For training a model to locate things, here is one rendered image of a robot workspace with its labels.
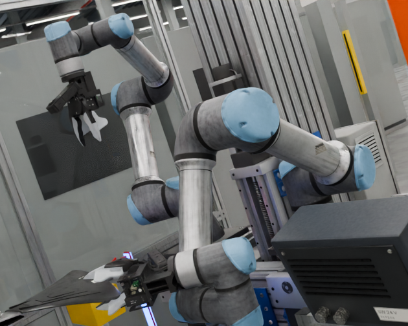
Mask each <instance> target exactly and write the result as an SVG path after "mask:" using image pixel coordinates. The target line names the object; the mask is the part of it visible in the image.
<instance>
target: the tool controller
mask: <svg viewBox="0 0 408 326"><path fill-rule="evenodd" d="M271 244H272V246H273V248H274V249H275V252H276V253H277V255H278V256H279V258H280V260H281V261H282V264H283V265H284V267H285V269H286V270H287V272H288V274H289V276H290V278H291V279H292V281H293V282H294V284H295V286H296V288H297V290H298V291H299V293H300V295H301V296H302V298H303V300H304V302H305V304H306V305H307V307H308V308H309V310H310V312H311V314H312V316H313V317H314V319H315V321H316V322H318V323H328V324H336V325H349V326H408V196H401V197H387V198H380V199H368V200H360V201H348V202H335V203H328V204H314V205H307V206H301V207H300V208H299V209H298V210H297V211H296V212H295V213H294V214H293V215H292V216H291V218H290V219H289V220H288V221H287V223H286V224H285V225H284V226H283V227H282V228H281V229H280V230H279V232H278V233H277V234H276V235H275V236H274V238H272V240H271Z"/></svg>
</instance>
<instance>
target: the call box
mask: <svg viewBox="0 0 408 326"><path fill-rule="evenodd" d="M99 304H101V303H85V304H77V305H68V306H66V307H67V310H68V313H69V315H70V318H71V321H72V323H75V324H80V325H88V326H103V325H104V324H106V323H107V322H109V321H111V320H112V319H114V318H116V317H117V316H120V315H121V314H123V313H124V312H125V311H126V309H125V307H123V308H121V309H119V310H118V311H116V313H114V314H113V315H110V316H109V315H108V310H96V307H97V306H98V305H99Z"/></svg>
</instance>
